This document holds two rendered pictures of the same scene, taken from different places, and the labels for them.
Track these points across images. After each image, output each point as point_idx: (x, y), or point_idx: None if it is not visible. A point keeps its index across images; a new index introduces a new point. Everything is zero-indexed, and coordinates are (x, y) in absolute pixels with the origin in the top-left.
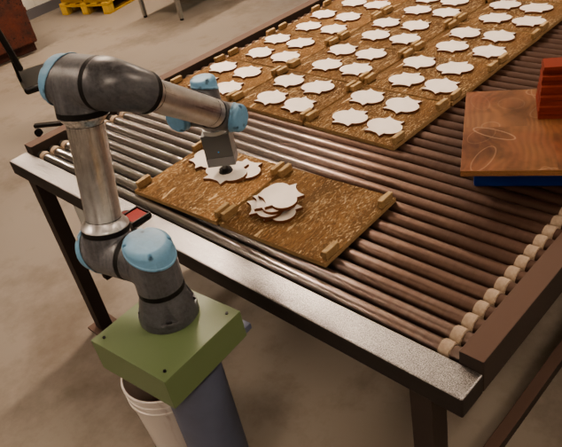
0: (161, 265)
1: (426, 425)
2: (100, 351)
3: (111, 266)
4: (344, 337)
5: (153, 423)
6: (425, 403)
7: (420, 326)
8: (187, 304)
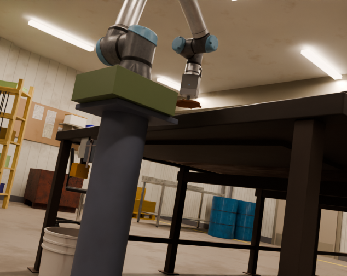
0: (147, 35)
1: (304, 160)
2: (78, 80)
3: (115, 39)
4: (248, 104)
5: (50, 263)
6: (307, 131)
7: None
8: (147, 74)
